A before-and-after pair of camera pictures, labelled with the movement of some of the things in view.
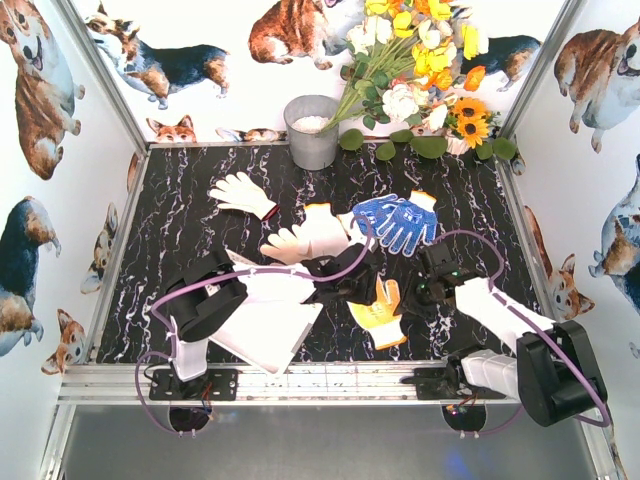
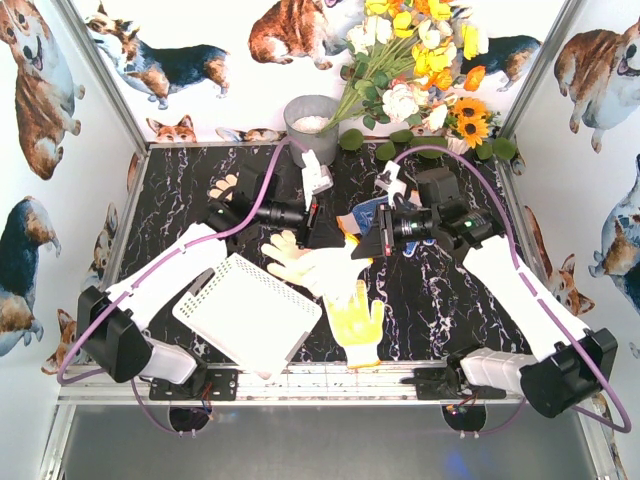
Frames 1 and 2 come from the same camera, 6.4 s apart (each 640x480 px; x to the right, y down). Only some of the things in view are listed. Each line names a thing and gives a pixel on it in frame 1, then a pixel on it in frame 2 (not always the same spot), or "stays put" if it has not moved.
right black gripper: x=420 y=293 to x=383 y=230
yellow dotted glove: x=379 y=316 to x=358 y=328
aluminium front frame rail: x=325 y=383 stays put
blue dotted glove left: x=371 y=214 stays put
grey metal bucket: x=305 y=117 stays put
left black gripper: x=358 y=282 to x=310 y=223
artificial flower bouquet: x=406 y=65 stays put
